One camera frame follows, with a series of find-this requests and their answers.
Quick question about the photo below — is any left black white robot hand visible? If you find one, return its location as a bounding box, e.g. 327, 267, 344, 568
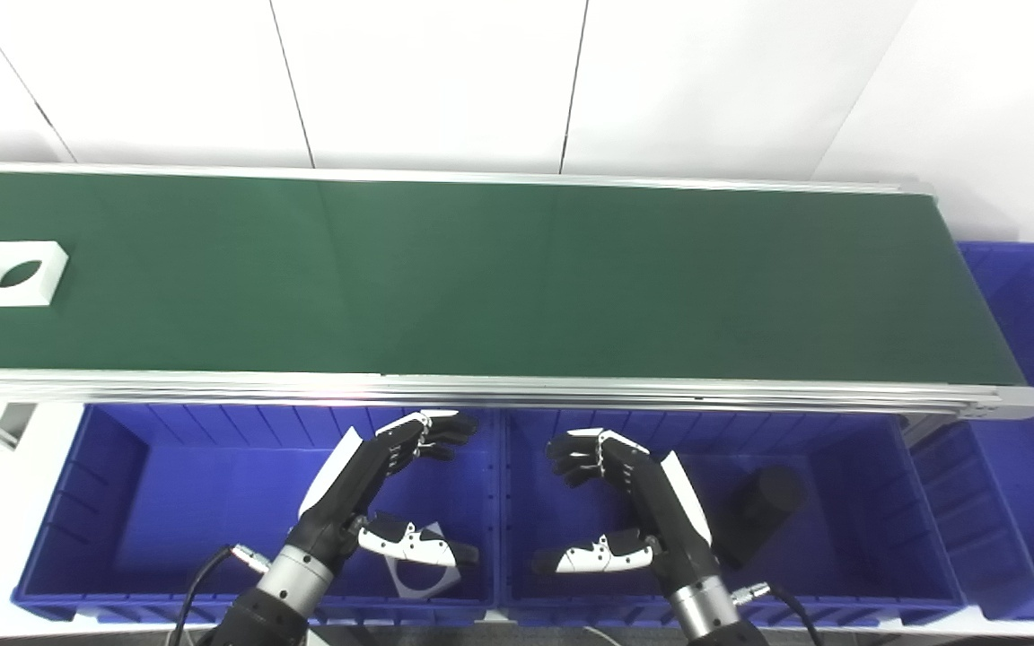
288, 409, 480, 575

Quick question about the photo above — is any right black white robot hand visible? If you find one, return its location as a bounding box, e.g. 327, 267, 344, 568
532, 428, 723, 593

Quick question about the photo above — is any white square part with hole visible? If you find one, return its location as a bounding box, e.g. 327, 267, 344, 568
382, 520, 462, 600
0, 240, 69, 308

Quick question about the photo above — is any black cylinder part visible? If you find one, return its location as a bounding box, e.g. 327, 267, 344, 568
714, 465, 805, 571

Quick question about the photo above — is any blue plastic bin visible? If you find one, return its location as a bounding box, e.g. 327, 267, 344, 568
497, 408, 967, 629
12, 404, 504, 626
912, 240, 1034, 620

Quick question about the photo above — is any green conveyor belt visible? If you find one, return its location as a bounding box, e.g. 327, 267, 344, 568
0, 161, 1034, 423

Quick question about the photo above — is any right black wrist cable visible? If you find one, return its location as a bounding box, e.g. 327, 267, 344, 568
731, 581, 828, 646

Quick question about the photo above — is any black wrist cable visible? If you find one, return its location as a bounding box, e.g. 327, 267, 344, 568
167, 543, 272, 646
731, 581, 828, 646

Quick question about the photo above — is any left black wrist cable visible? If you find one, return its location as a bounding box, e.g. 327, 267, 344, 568
167, 543, 272, 646

